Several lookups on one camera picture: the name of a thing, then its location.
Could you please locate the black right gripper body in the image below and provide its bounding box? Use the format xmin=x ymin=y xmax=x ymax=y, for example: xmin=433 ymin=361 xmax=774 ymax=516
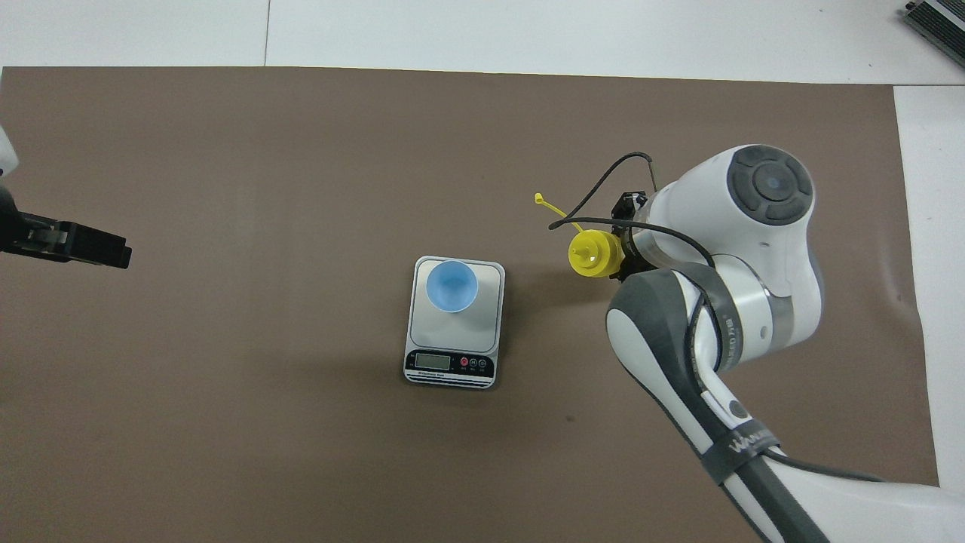
xmin=609 ymin=191 xmax=653 ymax=284

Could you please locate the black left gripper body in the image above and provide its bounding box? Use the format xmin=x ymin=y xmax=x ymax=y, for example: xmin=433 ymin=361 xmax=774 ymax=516
xmin=0 ymin=186 xmax=72 ymax=261

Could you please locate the yellow squeeze bottle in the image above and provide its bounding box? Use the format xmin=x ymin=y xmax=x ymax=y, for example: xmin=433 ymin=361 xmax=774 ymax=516
xmin=534 ymin=193 xmax=626 ymax=278

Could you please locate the light blue plastic cup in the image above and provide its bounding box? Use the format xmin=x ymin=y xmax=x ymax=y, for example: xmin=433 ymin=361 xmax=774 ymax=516
xmin=425 ymin=259 xmax=479 ymax=314

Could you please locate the silver digital kitchen scale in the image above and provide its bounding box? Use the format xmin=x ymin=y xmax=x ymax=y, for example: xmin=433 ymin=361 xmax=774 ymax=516
xmin=403 ymin=256 xmax=507 ymax=390

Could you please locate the brown paper table mat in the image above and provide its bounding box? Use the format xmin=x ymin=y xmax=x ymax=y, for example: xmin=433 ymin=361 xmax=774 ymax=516
xmin=0 ymin=66 xmax=941 ymax=543

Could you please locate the grey ribbed metal device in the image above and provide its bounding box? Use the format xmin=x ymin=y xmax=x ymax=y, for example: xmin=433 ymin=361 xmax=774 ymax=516
xmin=905 ymin=0 xmax=965 ymax=70

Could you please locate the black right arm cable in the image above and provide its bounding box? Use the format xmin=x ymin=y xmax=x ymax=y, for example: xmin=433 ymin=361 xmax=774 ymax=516
xmin=548 ymin=152 xmax=717 ymax=268

